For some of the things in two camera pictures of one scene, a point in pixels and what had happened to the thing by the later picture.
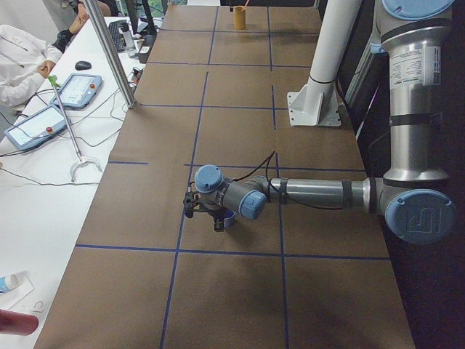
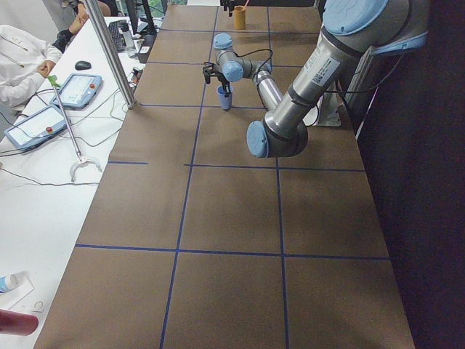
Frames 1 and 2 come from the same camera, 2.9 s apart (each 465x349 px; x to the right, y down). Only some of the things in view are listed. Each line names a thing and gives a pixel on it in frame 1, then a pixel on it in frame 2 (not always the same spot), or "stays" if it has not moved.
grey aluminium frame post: x=112 y=54 stays
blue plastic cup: x=229 y=222 -> x=226 y=102
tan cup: x=240 y=17 stays
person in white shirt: x=26 y=61 stays
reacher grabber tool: x=81 y=159 stays
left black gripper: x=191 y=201 -> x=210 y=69
